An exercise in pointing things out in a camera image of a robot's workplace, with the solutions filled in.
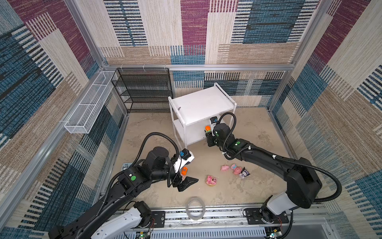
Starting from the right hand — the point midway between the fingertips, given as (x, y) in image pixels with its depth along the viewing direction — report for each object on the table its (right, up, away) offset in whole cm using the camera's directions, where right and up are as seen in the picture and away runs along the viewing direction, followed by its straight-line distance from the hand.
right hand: (208, 135), depth 85 cm
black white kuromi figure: (+20, -21, 0) cm, 29 cm away
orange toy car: (-1, +4, -3) cm, 5 cm away
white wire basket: (-61, +9, -15) cm, 64 cm away
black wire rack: (-44, +31, +26) cm, 60 cm away
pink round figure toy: (+16, -20, +2) cm, 26 cm away
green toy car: (-14, -21, +2) cm, 25 cm away
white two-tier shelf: (-10, +12, -12) cm, 20 cm away
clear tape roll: (-8, -38, -6) cm, 39 cm away
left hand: (-9, -13, -21) cm, 26 cm away
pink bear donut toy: (+1, -25, -2) cm, 25 cm away
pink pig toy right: (+10, -19, +2) cm, 22 cm away
